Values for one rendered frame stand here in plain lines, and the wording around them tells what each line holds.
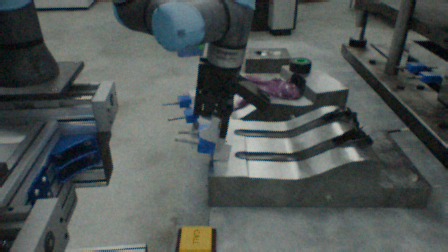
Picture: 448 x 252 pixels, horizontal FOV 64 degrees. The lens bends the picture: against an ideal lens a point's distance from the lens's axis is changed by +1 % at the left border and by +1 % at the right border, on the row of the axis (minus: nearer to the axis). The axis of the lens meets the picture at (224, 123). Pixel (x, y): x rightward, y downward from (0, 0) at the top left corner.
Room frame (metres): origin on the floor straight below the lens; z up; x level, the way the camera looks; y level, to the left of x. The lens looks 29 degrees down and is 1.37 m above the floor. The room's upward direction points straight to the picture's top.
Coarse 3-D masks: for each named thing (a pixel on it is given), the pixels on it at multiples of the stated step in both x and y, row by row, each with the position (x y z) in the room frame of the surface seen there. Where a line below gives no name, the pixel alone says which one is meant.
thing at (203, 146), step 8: (176, 136) 0.70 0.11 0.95; (200, 144) 0.68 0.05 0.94; (208, 144) 0.68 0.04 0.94; (216, 144) 0.68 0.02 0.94; (224, 144) 0.68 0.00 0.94; (200, 152) 0.68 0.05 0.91; (208, 152) 0.68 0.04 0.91; (216, 152) 0.68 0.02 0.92; (224, 152) 0.68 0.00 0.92; (224, 160) 0.68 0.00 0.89
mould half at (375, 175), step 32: (256, 128) 0.84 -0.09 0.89; (288, 128) 0.84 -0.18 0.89; (320, 128) 0.79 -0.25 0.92; (320, 160) 0.67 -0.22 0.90; (352, 160) 0.63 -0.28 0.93; (384, 160) 0.73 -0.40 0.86; (224, 192) 0.63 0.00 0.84; (256, 192) 0.63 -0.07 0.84; (288, 192) 0.63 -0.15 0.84; (320, 192) 0.63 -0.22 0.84; (352, 192) 0.63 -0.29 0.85; (384, 192) 0.63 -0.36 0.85; (416, 192) 0.63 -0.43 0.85
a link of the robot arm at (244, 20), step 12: (228, 0) 0.62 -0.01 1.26; (240, 0) 0.62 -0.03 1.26; (252, 0) 0.63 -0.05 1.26; (240, 12) 0.62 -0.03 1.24; (252, 12) 0.64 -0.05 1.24; (240, 24) 0.62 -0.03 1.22; (228, 36) 0.62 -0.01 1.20; (240, 36) 0.63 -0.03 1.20; (228, 48) 0.63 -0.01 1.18; (240, 48) 0.64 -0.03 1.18
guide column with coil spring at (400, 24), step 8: (408, 0) 1.50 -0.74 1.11; (400, 8) 1.52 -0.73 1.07; (408, 8) 1.49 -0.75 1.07; (400, 16) 1.51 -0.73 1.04; (408, 16) 1.49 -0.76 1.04; (400, 24) 1.50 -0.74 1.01; (408, 24) 1.50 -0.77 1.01; (400, 32) 1.50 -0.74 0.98; (392, 40) 1.52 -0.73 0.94; (400, 40) 1.49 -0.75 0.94; (392, 48) 1.51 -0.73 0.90; (400, 48) 1.49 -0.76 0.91; (392, 56) 1.50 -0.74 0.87; (400, 56) 1.50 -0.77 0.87; (392, 64) 1.50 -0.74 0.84; (384, 72) 1.52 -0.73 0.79; (392, 72) 1.49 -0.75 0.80
